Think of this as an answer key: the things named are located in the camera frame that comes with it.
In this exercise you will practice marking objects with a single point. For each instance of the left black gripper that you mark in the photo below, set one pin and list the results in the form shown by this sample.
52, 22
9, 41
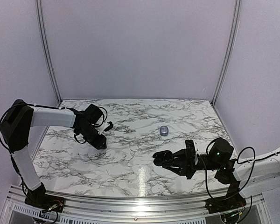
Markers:
98, 143

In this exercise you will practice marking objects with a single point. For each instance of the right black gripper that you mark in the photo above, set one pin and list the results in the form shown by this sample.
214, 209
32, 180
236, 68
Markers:
190, 170

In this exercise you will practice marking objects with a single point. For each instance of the purple earbud charging case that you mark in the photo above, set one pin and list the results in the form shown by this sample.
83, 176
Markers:
164, 131

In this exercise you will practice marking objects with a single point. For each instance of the black earbud charging case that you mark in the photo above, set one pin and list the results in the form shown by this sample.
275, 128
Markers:
162, 158

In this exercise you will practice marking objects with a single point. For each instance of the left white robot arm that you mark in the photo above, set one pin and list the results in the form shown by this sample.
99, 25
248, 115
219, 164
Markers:
16, 122

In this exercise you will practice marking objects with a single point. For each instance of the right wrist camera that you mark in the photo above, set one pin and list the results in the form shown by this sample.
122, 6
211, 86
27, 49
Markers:
191, 153

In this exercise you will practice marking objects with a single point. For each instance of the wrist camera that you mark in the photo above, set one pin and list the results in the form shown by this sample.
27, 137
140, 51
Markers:
106, 126
191, 153

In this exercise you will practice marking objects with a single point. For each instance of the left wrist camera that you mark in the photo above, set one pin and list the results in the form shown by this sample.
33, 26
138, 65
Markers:
106, 126

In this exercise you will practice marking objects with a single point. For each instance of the aluminium front rail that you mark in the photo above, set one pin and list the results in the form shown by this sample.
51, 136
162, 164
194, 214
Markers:
79, 209

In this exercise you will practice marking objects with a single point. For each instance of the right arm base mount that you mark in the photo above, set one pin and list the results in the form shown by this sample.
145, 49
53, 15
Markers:
232, 199

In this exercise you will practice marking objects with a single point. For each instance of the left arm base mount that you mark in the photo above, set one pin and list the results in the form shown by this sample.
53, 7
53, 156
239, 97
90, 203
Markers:
40, 199

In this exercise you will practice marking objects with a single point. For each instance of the right aluminium corner post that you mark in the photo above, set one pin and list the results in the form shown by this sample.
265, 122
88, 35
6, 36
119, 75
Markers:
230, 45

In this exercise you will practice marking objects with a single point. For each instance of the aluminium corner post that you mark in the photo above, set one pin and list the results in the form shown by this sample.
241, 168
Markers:
230, 45
46, 51

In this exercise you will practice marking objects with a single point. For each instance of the left aluminium corner post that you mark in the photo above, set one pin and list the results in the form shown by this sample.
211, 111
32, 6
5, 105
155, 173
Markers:
46, 51

